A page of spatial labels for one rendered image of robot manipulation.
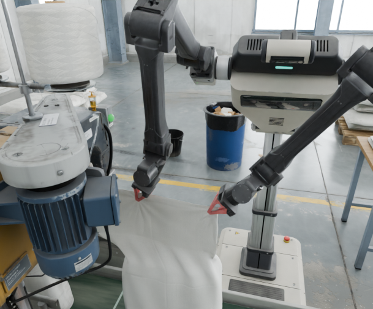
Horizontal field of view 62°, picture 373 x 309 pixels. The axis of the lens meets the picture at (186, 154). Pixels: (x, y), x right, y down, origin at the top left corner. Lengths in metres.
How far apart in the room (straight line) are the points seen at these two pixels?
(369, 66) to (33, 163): 0.67
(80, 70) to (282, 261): 1.67
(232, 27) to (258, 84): 7.73
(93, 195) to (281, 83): 0.80
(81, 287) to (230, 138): 2.06
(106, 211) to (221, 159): 2.66
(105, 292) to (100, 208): 1.05
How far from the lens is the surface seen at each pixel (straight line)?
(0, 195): 0.83
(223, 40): 8.98
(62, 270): 0.83
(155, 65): 0.77
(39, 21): 0.73
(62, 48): 0.72
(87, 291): 1.78
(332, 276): 2.45
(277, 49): 1.05
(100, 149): 1.19
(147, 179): 0.94
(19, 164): 0.67
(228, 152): 3.29
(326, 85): 1.23
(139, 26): 0.74
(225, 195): 0.98
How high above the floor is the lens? 1.69
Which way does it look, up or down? 27 degrees down
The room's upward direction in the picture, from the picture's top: 1 degrees counter-clockwise
